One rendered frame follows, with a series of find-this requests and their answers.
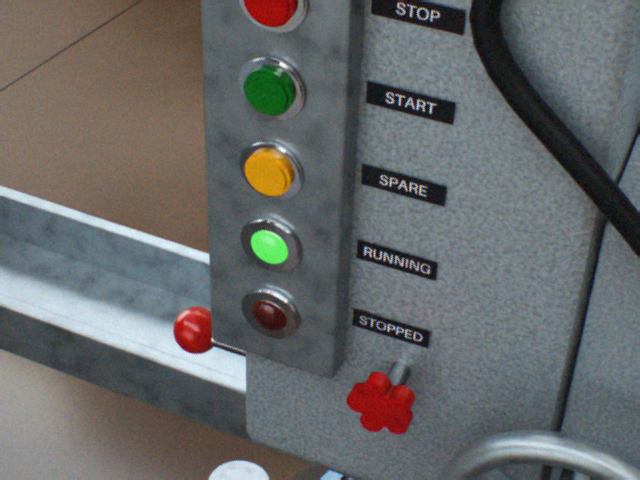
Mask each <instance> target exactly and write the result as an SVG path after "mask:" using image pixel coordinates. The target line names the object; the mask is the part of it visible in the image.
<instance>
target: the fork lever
mask: <svg viewBox="0 0 640 480"><path fill-rule="evenodd" d="M190 307H203V308H206V309H209V310H210V311H211V281H210V254H207V253H204V252H201V251H198V250H195V249H192V248H189V247H186V246H183V245H179V244H176V243H173V242H170V240H166V239H163V238H160V237H157V236H154V235H151V234H147V233H144V232H141V231H138V230H135V229H132V228H129V227H126V226H122V225H119V224H116V223H112V222H109V221H106V220H103V219H100V218H97V217H94V216H91V215H88V214H85V213H82V212H78V210H75V209H71V208H68V207H65V206H62V205H59V204H56V203H53V202H50V201H47V200H44V199H41V198H38V197H34V196H31V195H28V194H25V193H22V192H18V191H15V190H12V189H9V188H6V187H3V186H0V349H1V350H4V351H7V352H10V353H13V354H16V355H18V356H21V357H24V358H27V359H29V360H32V361H35V362H37V363H40V364H43V365H46V366H48V367H51V368H54V370H58V371H60V372H63V373H66V374H69V375H71V376H74V377H77V378H79V379H82V380H85V381H88V382H90V383H93V384H96V385H100V386H102V387H105V388H108V389H111V390H113V392H116V393H119V394H121V395H124V396H127V397H130V398H132V399H136V400H139V401H142V402H144V403H147V404H150V405H153V406H155V407H158V408H161V409H164V410H167V411H170V412H173V413H175V414H177V415H178V416H181V417H184V418H186V419H189V420H192V421H195V422H198V423H201V424H204V425H207V426H209V427H212V428H215V429H217V430H220V431H223V432H227V433H229V434H232V435H235V436H238V437H240V438H243V439H246V440H249V442H251V443H255V444H258V445H261V444H259V443H257V442H256V440H255V439H252V438H251V437H250V436H249V434H248V432H247V431H246V357H243V356H240V355H236V354H233V353H229V352H226V351H223V350H220V349H217V348H213V349H212V350H210V351H209V352H207V353H205V354H199V355H194V354H189V353H187V352H185V351H183V350H182V348H181V347H180V346H179V345H178V343H177V342H176V340H174V336H173V325H174V322H175V319H176V317H178V315H179V314H180V313H181V312H183V311H184V310H186V309H188V308H190ZM261 446H263V447H266V448H269V449H271V450H274V451H277V452H280V453H282V454H286V455H289V456H292V457H294V458H297V459H300V460H303V461H305V462H308V463H311V464H314V465H317V466H320V467H323V468H325V469H328V470H331V471H334V472H336V473H339V474H343V475H346V476H348V477H351V478H354V479H357V480H366V479H363V478H360V477H357V476H354V475H351V474H348V473H346V472H343V471H339V470H336V469H333V468H330V467H327V466H324V465H321V464H318V463H316V462H313V461H309V460H306V459H303V458H300V457H297V456H294V455H291V454H288V453H286V452H282V451H279V450H276V449H273V448H270V447H267V446H264V445H261Z"/></svg>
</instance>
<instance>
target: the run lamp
mask: <svg viewBox="0 0 640 480"><path fill-rule="evenodd" d="M251 247H252V249H253V251H254V253H255V254H256V255H257V256H258V257H259V258H261V259H263V260H264V261H266V262H269V263H280V262H282V261H284V260H285V258H287V257H288V248H287V246H285V244H284V242H283V240H282V239H281V238H280V237H279V236H278V235H276V234H275V233H272V232H270V231H264V230H262V231H257V232H255V233H254V234H253V235H252V237H251Z"/></svg>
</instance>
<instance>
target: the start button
mask: <svg viewBox="0 0 640 480"><path fill-rule="evenodd" d="M244 92H245V95H246V97H247V99H248V101H249V102H250V104H251V105H252V106H253V108H254V109H256V110H257V111H260V112H261V113H263V114H266V115H270V116H278V115H281V114H283V113H286V112H287V111H288V110H289V109H290V106H291V105H292V103H293V101H294V90H293V87H292V85H291V83H290V82H289V80H288V79H287V78H286V77H285V75H283V74H282V73H280V72H279V71H277V70H275V69H273V68H270V67H259V68H255V69H253V70H252V71H251V72H250V73H249V75H248V76H247V78H246V79H245V82H244Z"/></svg>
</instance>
